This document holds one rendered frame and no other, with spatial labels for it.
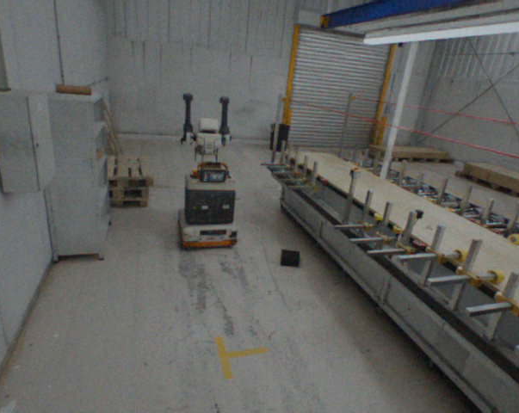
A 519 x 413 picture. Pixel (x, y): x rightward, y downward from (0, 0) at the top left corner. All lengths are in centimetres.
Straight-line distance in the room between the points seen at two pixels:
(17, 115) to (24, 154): 23
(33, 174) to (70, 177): 95
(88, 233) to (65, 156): 77
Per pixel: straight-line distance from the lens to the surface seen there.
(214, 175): 361
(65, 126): 341
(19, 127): 254
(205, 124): 396
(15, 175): 262
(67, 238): 376
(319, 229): 413
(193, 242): 384
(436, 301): 247
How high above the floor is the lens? 189
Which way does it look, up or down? 21 degrees down
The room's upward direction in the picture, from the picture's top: 6 degrees clockwise
